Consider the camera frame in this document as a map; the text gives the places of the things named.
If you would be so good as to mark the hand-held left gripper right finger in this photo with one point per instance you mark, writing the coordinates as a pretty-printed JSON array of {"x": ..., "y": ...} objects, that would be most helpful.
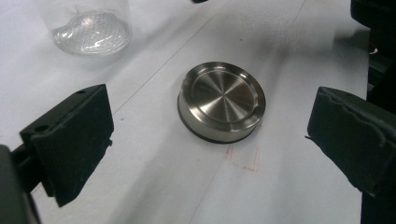
[{"x": 355, "y": 143}]

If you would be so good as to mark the white table cover sheet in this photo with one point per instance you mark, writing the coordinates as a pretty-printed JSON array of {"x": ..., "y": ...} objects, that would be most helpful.
[{"x": 155, "y": 186}]

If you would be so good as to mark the round steel jar lid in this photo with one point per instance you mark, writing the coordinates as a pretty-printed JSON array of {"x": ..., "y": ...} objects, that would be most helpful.
[{"x": 222, "y": 99}]

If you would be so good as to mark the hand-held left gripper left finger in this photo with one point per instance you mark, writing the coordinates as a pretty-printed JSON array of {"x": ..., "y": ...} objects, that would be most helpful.
[{"x": 74, "y": 140}]

